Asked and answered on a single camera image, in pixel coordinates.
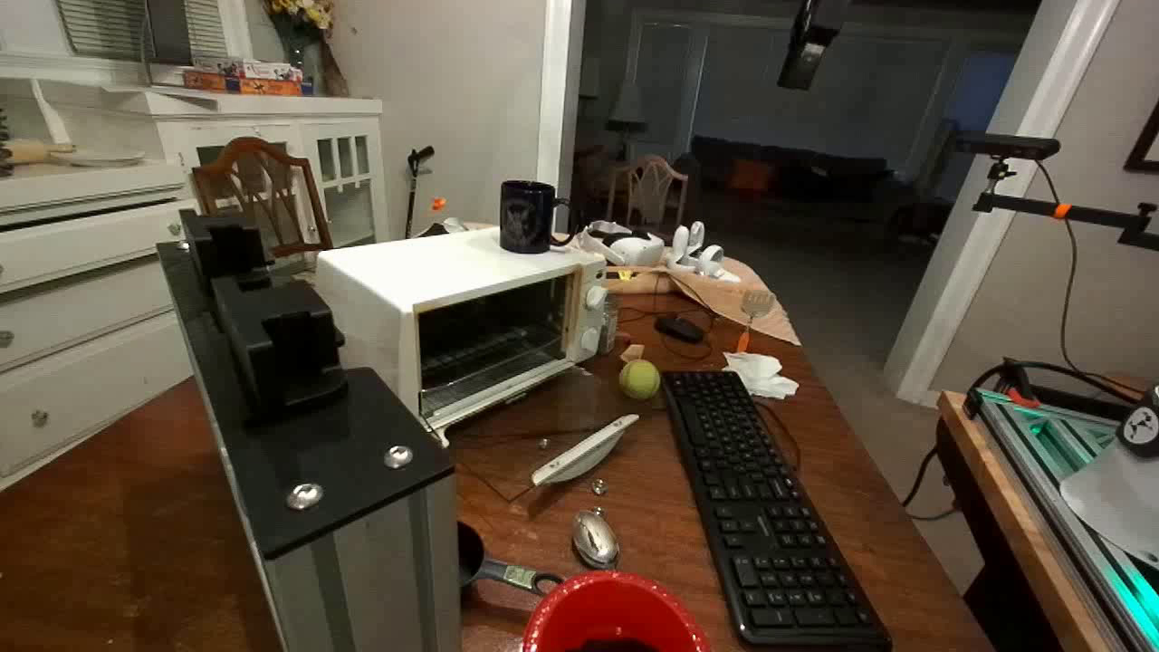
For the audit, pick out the vase with yellow flowers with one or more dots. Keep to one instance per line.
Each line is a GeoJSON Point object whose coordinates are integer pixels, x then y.
{"type": "Point", "coordinates": [303, 37]}

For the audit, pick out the white drawer dresser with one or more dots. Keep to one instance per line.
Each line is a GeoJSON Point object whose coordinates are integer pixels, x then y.
{"type": "Point", "coordinates": [76, 315]}

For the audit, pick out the grey aluminium post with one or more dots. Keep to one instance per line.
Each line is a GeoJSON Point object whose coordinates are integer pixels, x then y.
{"type": "Point", "coordinates": [348, 545]}

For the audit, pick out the black mount bracket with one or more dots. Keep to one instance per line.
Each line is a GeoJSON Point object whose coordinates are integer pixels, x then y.
{"type": "Point", "coordinates": [260, 327]}

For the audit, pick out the dark wooden dining chair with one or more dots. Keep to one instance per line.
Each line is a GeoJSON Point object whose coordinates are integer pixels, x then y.
{"type": "Point", "coordinates": [654, 193]}

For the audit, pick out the white crumpled tissue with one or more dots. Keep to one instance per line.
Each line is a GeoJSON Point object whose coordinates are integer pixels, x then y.
{"type": "Point", "coordinates": [763, 374]}

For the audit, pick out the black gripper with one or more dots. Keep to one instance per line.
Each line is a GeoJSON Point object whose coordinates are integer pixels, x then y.
{"type": "Point", "coordinates": [821, 27]}

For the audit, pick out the black computer keyboard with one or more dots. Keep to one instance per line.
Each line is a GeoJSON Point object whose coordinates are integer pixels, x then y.
{"type": "Point", "coordinates": [756, 510]}

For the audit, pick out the white toaster oven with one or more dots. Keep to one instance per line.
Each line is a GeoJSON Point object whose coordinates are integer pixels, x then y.
{"type": "Point", "coordinates": [446, 309]}

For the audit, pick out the black camera on stand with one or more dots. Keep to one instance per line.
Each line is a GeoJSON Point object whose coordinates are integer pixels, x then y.
{"type": "Point", "coordinates": [1007, 146]}

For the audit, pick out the brown wooden chair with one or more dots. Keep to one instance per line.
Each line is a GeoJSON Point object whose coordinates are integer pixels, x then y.
{"type": "Point", "coordinates": [260, 193]}

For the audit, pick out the white game controllers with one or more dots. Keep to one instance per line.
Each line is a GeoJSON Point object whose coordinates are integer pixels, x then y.
{"type": "Point", "coordinates": [689, 248]}

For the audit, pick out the black measuring cup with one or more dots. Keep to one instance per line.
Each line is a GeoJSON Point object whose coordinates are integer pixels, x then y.
{"type": "Point", "coordinates": [495, 566]}

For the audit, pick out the dark blue mug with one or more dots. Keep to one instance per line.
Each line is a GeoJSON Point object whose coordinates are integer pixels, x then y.
{"type": "Point", "coordinates": [527, 219]}

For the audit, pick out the small orange bottle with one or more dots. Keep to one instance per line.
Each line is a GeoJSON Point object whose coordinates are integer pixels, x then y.
{"type": "Point", "coordinates": [436, 213]}

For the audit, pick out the orange basket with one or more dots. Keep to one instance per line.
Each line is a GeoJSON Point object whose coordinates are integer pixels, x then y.
{"type": "Point", "coordinates": [241, 80]}

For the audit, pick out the white hutch cabinet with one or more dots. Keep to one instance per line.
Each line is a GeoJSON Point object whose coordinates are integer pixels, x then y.
{"type": "Point", "coordinates": [293, 149]}

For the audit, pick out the black round knob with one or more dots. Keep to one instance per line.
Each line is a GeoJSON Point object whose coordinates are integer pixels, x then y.
{"type": "Point", "coordinates": [1141, 426]}

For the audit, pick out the green apple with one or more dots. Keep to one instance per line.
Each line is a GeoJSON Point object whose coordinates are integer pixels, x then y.
{"type": "Point", "coordinates": [640, 377]}

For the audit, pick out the wooden side table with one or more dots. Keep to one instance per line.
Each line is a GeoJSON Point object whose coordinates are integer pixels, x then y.
{"type": "Point", "coordinates": [1002, 531]}

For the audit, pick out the black upright stick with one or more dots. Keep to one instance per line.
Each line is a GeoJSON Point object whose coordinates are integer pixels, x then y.
{"type": "Point", "coordinates": [417, 187]}

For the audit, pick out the aluminium frame green light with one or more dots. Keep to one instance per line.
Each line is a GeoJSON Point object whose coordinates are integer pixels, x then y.
{"type": "Point", "coordinates": [1064, 484]}

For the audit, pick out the red bowl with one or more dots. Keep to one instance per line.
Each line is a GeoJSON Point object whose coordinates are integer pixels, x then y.
{"type": "Point", "coordinates": [614, 619]}

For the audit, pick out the metal spoon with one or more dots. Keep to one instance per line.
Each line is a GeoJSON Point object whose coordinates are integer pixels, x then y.
{"type": "Point", "coordinates": [596, 539]}

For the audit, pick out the dark picture frame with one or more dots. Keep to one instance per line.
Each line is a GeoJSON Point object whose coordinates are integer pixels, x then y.
{"type": "Point", "coordinates": [1145, 138]}

